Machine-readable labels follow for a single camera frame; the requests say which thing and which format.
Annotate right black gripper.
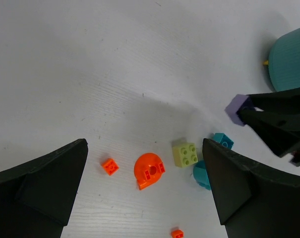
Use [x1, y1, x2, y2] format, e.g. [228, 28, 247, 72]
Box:
[239, 88, 300, 167]

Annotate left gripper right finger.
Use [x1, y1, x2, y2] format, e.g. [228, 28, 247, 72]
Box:
[202, 138, 300, 238]

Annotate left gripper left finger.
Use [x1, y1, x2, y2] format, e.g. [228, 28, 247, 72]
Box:
[0, 139, 88, 238]

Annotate purple square lego brick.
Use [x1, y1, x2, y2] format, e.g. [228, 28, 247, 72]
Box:
[225, 94, 255, 126]

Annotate tiny orange lego piece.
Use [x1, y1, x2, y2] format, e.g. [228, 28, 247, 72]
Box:
[171, 229, 184, 238]

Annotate small orange lego plate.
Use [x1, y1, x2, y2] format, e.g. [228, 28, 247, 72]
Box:
[102, 158, 119, 176]

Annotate orange round lego piece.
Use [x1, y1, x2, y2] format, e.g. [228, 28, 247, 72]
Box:
[134, 153, 166, 190]

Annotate teal painted face lego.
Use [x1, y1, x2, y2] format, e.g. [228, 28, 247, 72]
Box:
[193, 160, 211, 190]

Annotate teal round divided container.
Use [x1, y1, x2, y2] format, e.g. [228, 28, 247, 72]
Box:
[263, 28, 300, 91]

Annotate small teal lego brick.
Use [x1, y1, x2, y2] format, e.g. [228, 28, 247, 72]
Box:
[212, 132, 234, 149]

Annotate light green lego brick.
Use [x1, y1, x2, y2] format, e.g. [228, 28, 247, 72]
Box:
[172, 143, 198, 168]

